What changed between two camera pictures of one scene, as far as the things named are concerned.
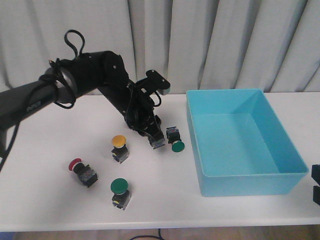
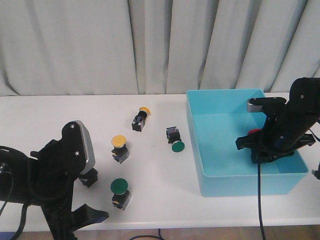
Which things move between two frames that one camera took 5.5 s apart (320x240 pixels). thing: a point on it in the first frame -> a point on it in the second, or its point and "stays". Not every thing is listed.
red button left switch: [85, 172] stays
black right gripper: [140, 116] -> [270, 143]
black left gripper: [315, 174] -> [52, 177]
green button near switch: [122, 196] stays
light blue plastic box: [240, 145] stays
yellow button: [120, 151] stays
